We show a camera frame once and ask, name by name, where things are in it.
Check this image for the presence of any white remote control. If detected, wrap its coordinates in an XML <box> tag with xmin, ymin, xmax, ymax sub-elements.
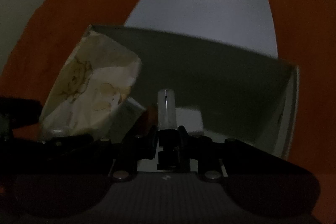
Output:
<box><xmin>107</xmin><ymin>97</ymin><xmax>146</xmax><ymax>143</ymax></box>

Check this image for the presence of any open white cardboard box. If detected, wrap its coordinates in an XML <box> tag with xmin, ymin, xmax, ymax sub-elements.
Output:
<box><xmin>85</xmin><ymin>26</ymin><xmax>298</xmax><ymax>159</ymax></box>

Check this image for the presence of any clear tube with black clip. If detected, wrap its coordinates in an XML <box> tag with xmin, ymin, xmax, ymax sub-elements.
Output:
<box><xmin>157</xmin><ymin>89</ymin><xmax>190</xmax><ymax>173</ymax></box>

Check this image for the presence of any white power adapter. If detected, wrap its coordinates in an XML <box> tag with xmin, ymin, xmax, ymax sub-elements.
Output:
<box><xmin>176</xmin><ymin>107</ymin><xmax>204</xmax><ymax>135</ymax></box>

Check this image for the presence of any red tablecloth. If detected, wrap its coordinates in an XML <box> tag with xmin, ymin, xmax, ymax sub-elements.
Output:
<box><xmin>1</xmin><ymin>0</ymin><xmax>335</xmax><ymax>223</ymax></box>

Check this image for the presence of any white box lid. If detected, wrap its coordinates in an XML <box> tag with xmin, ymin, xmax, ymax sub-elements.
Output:
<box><xmin>125</xmin><ymin>0</ymin><xmax>278</xmax><ymax>59</ymax></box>

